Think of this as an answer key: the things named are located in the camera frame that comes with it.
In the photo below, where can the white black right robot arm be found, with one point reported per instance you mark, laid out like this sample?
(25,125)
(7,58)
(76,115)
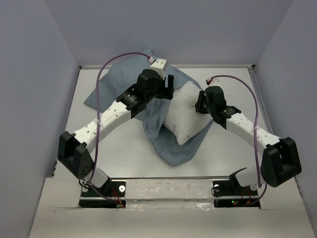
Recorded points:
(279,160)

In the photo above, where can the white pillow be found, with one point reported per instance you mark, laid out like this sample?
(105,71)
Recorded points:
(181,118)

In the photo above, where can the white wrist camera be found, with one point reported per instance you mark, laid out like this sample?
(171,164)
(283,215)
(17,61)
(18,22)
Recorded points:
(159,66)
(213,82)

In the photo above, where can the aluminium back table rail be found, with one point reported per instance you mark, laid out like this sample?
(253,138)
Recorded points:
(180,66)

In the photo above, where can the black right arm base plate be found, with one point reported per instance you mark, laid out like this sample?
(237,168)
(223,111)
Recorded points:
(230,194)

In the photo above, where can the aluminium table rail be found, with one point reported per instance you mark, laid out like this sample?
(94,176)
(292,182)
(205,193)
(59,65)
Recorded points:
(265,121)
(180,66)
(197,177)

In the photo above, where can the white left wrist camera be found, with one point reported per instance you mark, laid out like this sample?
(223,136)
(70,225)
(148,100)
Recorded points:
(159,66)

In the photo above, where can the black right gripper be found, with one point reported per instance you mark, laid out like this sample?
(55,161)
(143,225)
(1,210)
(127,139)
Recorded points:
(201,96)

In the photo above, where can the aluminium front table rail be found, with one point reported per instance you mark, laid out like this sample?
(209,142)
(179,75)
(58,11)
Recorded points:
(197,177)

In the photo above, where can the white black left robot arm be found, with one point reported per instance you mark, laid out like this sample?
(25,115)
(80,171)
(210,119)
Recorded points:
(74,149)

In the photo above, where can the aluminium right table rail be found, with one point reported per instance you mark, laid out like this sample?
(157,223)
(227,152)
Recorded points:
(265,121)

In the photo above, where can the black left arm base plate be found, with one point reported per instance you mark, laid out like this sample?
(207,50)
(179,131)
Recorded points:
(110,196)

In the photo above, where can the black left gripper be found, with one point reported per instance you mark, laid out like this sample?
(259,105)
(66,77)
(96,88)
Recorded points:
(166,93)

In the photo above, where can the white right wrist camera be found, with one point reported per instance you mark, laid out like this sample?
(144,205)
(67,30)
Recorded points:
(213,82)

